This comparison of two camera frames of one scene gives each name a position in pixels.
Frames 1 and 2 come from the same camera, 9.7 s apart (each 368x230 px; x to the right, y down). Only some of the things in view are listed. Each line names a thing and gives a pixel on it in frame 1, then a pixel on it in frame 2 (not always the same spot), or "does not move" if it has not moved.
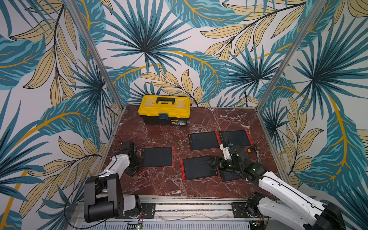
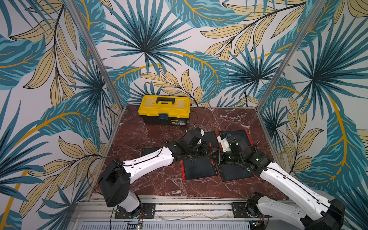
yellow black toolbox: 165,110 does not move
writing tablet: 204,140 does not move
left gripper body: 134,166 to 200,150
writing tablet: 237,138 does not move
